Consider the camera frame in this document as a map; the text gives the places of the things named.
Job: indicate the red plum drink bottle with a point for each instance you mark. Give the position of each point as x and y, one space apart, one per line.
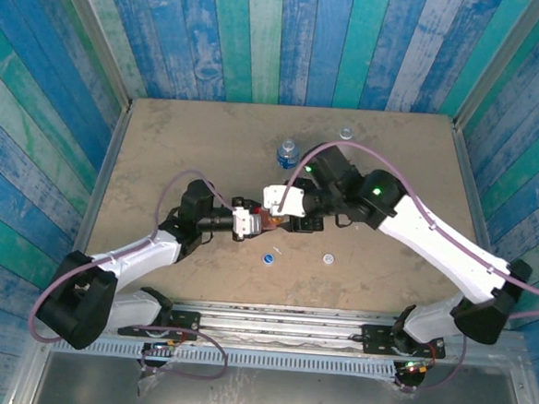
267 220

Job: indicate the orange bottle cap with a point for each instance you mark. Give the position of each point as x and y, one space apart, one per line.
276 221

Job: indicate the blue Pocari Sweat cap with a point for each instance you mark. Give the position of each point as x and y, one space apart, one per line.
268 259

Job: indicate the clear bottle red label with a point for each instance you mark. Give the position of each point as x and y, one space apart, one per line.
346 133

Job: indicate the clear bottle blue label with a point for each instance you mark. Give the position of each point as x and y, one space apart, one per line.
287 157

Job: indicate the white bottle cap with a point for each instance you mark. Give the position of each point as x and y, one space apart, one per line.
328 259

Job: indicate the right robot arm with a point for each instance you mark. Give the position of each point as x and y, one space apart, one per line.
433 241

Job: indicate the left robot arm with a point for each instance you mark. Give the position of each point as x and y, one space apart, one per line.
136 257

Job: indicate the small white scrap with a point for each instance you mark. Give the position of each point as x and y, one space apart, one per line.
276 250

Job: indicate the small circuit board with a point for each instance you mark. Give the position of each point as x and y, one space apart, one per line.
413 367
167 344

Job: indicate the metal sheet shelf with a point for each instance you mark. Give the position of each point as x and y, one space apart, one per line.
283 397

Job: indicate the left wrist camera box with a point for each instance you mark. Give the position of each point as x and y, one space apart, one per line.
245 223

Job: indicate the aluminium front rail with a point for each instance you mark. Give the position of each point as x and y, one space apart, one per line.
279 327

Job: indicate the aluminium table side rail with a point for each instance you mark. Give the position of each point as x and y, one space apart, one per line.
95 199
471 179

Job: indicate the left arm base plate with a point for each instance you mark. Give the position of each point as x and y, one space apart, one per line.
187 325

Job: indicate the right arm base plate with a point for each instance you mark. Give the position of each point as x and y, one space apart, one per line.
375 341

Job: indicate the aluminium frame post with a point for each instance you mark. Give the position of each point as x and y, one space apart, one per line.
102 47
500 61

